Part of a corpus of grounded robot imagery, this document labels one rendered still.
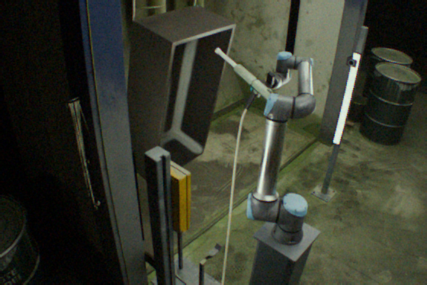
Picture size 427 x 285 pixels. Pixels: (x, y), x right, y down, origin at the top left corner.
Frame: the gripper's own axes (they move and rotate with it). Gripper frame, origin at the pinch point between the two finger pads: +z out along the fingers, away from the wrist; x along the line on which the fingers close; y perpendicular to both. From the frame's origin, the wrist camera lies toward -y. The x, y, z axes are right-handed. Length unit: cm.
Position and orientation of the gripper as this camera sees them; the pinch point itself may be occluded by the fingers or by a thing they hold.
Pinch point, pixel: (255, 89)
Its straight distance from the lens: 218.7
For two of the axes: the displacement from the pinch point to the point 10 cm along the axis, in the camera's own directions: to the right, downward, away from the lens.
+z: -6.7, 3.9, -6.3
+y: -3.0, 6.3, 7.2
